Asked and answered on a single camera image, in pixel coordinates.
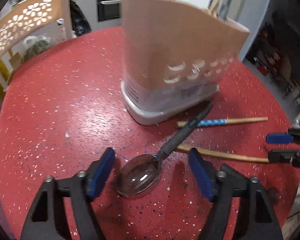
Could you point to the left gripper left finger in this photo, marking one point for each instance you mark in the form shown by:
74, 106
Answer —
47, 218

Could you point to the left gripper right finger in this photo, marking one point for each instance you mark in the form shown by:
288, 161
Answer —
256, 217

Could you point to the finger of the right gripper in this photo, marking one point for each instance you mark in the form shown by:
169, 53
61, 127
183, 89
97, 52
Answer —
285, 156
291, 136

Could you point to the black handled spoon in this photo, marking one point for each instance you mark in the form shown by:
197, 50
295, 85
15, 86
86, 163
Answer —
141, 172

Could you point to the blue patterned wooden chopstick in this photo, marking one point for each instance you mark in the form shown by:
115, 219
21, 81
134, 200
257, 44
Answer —
222, 122

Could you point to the beige plastic utensil holder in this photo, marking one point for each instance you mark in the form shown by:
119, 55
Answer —
174, 56

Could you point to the beige perforated chair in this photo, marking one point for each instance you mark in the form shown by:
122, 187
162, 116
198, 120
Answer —
27, 18

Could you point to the black built-in oven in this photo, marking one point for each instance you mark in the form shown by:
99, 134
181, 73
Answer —
108, 10

